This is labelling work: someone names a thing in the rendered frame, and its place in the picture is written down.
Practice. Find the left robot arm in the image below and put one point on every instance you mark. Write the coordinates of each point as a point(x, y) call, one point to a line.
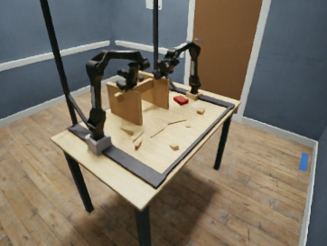
point(171, 62)

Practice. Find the red rectangular block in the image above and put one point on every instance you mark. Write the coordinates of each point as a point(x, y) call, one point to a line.
point(180, 100)

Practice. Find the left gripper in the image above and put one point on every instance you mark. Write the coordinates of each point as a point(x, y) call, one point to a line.
point(159, 74)

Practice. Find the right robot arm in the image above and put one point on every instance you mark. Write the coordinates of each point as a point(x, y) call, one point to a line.
point(95, 70)

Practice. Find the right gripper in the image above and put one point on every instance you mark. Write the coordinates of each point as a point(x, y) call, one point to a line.
point(131, 81)

